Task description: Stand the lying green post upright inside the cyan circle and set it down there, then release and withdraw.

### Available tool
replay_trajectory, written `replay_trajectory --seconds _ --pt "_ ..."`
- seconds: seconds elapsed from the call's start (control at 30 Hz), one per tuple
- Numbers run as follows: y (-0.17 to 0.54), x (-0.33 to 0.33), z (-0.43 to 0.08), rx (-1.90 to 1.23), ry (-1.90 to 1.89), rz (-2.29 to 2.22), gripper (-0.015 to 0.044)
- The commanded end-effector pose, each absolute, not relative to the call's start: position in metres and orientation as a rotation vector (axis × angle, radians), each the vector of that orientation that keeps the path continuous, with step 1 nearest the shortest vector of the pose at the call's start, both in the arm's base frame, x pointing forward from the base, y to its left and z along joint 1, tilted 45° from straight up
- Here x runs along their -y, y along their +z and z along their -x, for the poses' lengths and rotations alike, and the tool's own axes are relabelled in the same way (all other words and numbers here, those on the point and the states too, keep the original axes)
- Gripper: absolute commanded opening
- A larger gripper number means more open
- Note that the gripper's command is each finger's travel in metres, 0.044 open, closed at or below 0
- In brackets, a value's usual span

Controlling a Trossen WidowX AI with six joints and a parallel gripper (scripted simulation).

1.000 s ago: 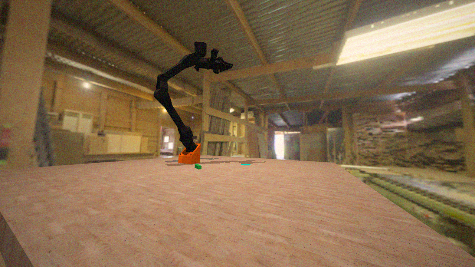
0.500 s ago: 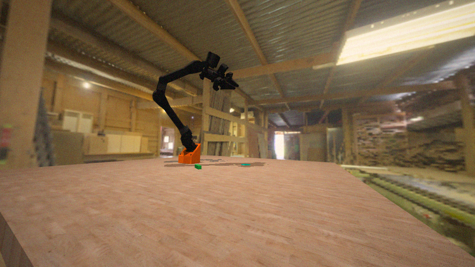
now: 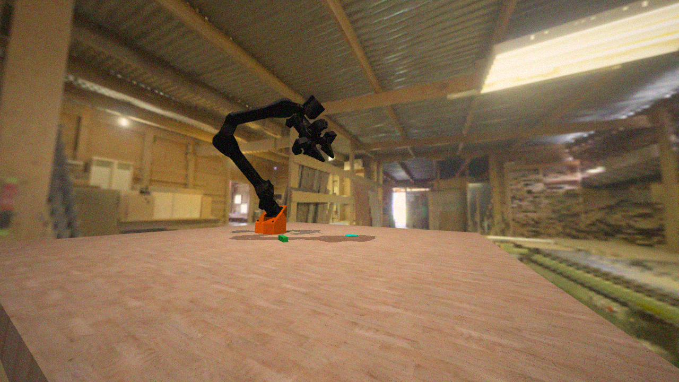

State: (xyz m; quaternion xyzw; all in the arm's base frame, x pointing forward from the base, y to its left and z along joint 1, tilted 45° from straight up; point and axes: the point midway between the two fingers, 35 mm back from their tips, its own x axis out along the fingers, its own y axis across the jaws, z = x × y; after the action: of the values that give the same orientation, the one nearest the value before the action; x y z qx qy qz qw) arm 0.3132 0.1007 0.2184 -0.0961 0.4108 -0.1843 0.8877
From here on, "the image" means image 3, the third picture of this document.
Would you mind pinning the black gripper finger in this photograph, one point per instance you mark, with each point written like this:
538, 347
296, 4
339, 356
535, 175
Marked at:
326, 147
312, 151

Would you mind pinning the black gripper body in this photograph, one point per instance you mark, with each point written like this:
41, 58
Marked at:
303, 139

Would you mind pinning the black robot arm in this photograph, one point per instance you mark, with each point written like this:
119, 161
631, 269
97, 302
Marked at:
225, 142

